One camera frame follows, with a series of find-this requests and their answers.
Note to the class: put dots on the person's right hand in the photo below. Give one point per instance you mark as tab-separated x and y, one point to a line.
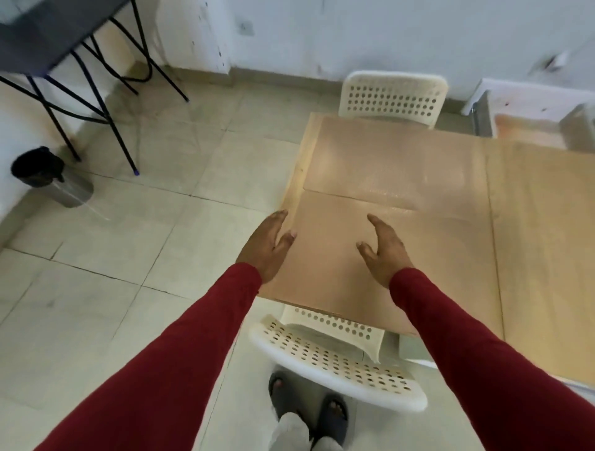
390	260

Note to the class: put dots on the person's left hand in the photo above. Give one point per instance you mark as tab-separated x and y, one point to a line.
262	251

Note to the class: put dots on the person's left thumb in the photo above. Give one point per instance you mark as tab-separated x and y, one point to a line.
288	240

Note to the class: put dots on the person's right thumb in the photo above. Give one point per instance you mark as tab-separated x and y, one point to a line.
366	251

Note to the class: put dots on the person's left forearm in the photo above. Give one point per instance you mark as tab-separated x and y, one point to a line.
172	367

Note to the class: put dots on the person's right forearm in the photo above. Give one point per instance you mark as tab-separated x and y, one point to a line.
479	371

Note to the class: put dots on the brown paper sheet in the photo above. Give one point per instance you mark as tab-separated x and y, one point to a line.
334	274
399	162

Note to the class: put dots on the white perforated plastic chair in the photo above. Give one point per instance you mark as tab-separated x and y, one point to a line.
325	360
393	97

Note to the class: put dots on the person's left dark slipper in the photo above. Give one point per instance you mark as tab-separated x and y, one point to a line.
281	392

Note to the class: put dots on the person's dark slipper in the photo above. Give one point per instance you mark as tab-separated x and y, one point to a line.
281	392
333	416

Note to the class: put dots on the person's right dark slipper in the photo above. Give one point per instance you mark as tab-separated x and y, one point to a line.
333	416

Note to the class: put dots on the person's white trouser legs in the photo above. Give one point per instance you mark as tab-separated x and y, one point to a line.
290	434

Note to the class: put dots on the white cabinet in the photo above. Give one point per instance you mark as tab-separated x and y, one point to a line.
520	100

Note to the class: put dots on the steel bin with black bag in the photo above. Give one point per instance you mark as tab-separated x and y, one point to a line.
51	179

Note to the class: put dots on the dark table with black frame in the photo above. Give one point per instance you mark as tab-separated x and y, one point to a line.
51	37

